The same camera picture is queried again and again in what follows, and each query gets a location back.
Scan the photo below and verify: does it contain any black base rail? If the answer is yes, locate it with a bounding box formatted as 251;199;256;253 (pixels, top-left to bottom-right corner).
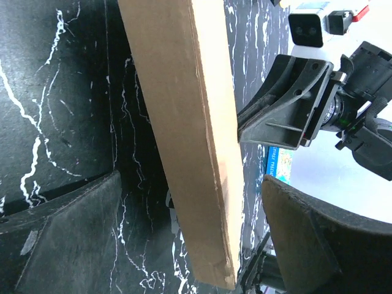
238;230;286;293

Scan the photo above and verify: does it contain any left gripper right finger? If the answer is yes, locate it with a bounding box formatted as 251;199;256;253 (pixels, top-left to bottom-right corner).
262;176;391;293

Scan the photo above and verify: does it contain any blue treehouse book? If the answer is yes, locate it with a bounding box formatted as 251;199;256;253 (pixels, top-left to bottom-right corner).
266;146;293;184

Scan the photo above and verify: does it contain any cardboard box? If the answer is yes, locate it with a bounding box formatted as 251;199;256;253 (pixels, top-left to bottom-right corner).
119;1;244;290

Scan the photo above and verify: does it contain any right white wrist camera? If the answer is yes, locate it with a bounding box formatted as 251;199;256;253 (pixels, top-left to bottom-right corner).
288;1;369;60

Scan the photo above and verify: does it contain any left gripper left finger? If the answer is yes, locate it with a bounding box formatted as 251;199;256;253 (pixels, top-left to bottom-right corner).
1;171;122;293

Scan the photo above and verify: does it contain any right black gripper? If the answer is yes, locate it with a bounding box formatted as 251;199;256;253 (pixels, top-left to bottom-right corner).
237;41;391;150

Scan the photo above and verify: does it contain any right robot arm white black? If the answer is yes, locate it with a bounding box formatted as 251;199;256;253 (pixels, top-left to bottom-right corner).
237;42;391;180

